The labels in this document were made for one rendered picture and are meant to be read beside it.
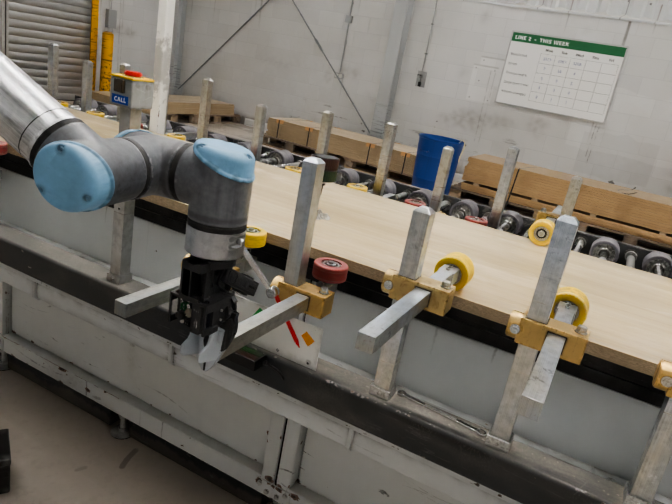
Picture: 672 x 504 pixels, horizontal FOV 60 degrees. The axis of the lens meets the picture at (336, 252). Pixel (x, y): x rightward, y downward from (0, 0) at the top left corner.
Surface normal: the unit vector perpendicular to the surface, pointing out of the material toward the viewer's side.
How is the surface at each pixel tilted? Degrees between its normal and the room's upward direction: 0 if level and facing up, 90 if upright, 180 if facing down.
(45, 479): 0
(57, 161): 92
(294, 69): 90
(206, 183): 90
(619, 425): 90
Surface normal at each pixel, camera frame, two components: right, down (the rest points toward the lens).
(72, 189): -0.25, 0.29
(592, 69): -0.51, 0.18
